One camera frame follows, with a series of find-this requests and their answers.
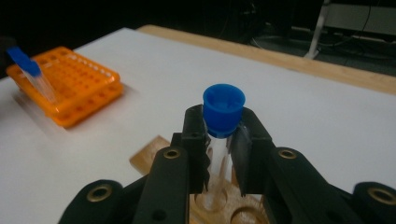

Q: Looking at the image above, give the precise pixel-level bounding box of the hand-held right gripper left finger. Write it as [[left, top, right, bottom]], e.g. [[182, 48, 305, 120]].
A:
[[133, 104, 213, 224]]

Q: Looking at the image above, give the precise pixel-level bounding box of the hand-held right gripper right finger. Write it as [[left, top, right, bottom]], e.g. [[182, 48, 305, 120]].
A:
[[231, 106, 357, 224]]

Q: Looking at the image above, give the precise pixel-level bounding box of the wooden test tube rack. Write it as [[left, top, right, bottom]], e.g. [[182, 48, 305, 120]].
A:
[[128, 134, 273, 224]]

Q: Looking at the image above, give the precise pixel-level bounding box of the blue-capped clear test tube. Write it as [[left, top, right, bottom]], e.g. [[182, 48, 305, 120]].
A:
[[195, 83, 247, 213], [6, 46, 59, 105]]

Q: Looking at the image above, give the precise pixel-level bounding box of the orange plastic test tube rack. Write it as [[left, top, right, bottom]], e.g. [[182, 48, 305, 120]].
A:
[[6, 46, 125, 130]]

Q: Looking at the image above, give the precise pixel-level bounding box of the white metal stand frame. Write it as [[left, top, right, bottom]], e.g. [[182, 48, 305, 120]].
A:
[[303, 0, 396, 61]]

